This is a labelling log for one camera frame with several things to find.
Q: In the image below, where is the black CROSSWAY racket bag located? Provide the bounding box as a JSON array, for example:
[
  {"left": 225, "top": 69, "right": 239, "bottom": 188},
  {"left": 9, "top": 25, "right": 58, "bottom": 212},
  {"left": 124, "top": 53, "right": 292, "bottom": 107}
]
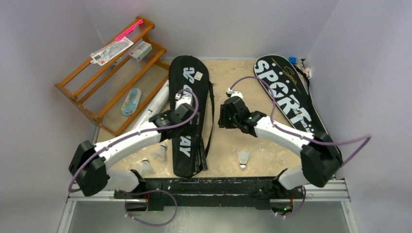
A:
[{"left": 169, "top": 55, "right": 215, "bottom": 178}]

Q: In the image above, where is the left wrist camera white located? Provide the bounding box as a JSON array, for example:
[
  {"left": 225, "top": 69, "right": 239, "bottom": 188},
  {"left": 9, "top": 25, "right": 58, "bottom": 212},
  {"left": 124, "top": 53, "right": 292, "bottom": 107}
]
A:
[{"left": 175, "top": 91, "right": 193, "bottom": 110}]

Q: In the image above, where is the black SPORT racket bag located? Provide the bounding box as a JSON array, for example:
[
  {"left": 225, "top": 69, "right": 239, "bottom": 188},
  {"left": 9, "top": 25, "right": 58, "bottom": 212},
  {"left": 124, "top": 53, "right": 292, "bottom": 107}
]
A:
[{"left": 253, "top": 54, "right": 343, "bottom": 160}]

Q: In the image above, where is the light blue blister pack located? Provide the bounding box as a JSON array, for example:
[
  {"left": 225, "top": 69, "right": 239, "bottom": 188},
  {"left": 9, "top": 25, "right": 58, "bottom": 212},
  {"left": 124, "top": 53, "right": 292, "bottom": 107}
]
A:
[{"left": 121, "top": 88, "right": 141, "bottom": 116}]

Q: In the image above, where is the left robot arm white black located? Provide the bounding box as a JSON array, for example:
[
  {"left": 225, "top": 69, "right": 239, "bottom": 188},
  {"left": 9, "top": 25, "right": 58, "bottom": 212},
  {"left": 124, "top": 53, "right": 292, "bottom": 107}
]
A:
[{"left": 68, "top": 103, "right": 198, "bottom": 199}]

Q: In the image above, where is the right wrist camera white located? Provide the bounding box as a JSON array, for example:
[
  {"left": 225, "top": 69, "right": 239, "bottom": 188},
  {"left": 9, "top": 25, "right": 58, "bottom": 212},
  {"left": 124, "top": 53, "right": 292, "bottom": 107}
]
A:
[{"left": 226, "top": 88, "right": 243, "bottom": 99}]

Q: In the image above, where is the flat packaged item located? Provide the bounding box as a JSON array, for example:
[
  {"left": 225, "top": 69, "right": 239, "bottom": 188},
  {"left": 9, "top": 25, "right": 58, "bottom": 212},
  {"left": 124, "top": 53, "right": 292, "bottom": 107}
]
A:
[{"left": 90, "top": 37, "right": 134, "bottom": 66}]

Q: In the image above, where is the right white shuttlecock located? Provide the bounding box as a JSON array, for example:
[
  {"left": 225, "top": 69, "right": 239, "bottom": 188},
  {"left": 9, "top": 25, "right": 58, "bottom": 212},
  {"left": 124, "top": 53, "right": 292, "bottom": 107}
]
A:
[{"left": 237, "top": 151, "right": 250, "bottom": 170}]

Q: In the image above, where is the wooden rack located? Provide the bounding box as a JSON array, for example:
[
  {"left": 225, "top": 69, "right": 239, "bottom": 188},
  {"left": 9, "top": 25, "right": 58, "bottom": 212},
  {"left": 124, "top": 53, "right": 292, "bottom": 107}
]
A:
[{"left": 55, "top": 16, "right": 170, "bottom": 136}]

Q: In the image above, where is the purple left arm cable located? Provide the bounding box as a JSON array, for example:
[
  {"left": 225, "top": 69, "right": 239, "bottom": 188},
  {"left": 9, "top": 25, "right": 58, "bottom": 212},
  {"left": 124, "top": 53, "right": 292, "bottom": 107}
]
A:
[{"left": 68, "top": 88, "right": 200, "bottom": 194}]

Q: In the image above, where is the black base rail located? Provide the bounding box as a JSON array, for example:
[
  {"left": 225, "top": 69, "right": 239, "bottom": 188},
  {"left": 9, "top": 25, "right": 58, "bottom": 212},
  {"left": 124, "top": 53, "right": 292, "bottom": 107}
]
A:
[{"left": 114, "top": 177, "right": 304, "bottom": 212}]

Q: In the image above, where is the blue white small object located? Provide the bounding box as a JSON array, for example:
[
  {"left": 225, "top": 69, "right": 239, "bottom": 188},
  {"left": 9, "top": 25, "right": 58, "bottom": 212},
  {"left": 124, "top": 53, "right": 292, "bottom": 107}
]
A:
[{"left": 288, "top": 57, "right": 305, "bottom": 65}]

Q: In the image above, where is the white shuttlecock tube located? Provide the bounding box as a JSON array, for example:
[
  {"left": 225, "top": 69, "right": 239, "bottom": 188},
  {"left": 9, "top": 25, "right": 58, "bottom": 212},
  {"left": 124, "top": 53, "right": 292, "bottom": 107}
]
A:
[{"left": 132, "top": 80, "right": 169, "bottom": 130}]

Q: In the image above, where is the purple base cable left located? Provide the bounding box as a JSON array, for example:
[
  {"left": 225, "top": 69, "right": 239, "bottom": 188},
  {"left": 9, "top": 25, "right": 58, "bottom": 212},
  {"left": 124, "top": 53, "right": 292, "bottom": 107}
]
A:
[{"left": 124, "top": 189, "right": 179, "bottom": 227}]

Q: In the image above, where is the left white shuttlecock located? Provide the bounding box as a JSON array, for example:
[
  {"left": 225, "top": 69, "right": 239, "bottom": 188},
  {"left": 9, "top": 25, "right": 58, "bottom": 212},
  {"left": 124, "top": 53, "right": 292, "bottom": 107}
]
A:
[{"left": 153, "top": 143, "right": 167, "bottom": 161}]

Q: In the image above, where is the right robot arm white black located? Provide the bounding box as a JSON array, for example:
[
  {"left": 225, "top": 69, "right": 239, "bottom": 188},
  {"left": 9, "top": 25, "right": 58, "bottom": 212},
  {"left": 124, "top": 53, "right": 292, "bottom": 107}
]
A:
[{"left": 218, "top": 96, "right": 343, "bottom": 198}]

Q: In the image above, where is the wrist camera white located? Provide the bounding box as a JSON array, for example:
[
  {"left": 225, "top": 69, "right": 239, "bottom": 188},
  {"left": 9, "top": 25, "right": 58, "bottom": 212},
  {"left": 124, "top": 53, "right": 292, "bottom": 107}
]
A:
[
  {"left": 226, "top": 88, "right": 243, "bottom": 99},
  {"left": 175, "top": 91, "right": 193, "bottom": 110}
]

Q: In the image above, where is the white shuttlecock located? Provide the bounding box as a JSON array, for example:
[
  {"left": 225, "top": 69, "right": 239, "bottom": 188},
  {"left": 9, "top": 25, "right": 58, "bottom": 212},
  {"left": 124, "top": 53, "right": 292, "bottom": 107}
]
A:
[
  {"left": 153, "top": 143, "right": 167, "bottom": 161},
  {"left": 237, "top": 151, "right": 250, "bottom": 170},
  {"left": 138, "top": 158, "right": 155, "bottom": 176}
]

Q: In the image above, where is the small teal white box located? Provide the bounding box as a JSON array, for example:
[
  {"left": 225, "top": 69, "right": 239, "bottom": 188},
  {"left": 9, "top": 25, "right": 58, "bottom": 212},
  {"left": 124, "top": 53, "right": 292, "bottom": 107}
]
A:
[{"left": 129, "top": 41, "right": 152, "bottom": 62}]

